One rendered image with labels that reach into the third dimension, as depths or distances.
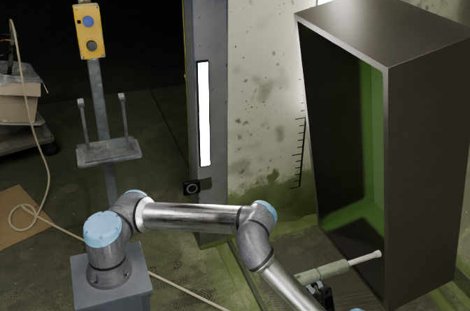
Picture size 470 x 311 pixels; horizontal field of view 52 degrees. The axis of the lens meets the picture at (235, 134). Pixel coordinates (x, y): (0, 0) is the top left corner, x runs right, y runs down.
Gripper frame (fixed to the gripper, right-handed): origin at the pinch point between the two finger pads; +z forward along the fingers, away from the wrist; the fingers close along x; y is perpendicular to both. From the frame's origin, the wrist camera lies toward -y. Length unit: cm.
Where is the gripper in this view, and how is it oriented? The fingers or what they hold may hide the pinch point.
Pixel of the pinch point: (309, 278)
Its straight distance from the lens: 231.2
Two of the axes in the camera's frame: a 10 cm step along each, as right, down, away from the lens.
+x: 9.2, -2.2, 3.2
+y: -0.2, 7.9, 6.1
